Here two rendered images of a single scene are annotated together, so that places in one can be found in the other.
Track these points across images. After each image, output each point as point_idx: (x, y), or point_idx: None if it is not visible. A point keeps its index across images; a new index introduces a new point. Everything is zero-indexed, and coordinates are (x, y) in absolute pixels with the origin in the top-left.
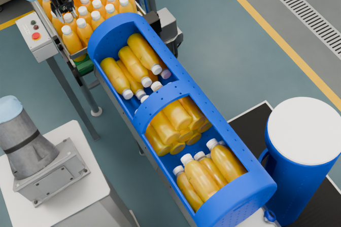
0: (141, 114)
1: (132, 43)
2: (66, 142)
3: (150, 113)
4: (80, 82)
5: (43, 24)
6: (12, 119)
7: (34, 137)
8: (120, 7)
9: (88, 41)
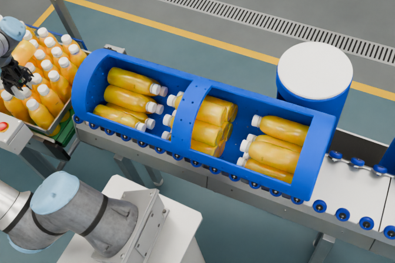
0: (179, 129)
1: (116, 78)
2: (129, 195)
3: (190, 121)
4: (68, 155)
5: None
6: (77, 191)
7: (106, 199)
8: (73, 57)
9: (72, 98)
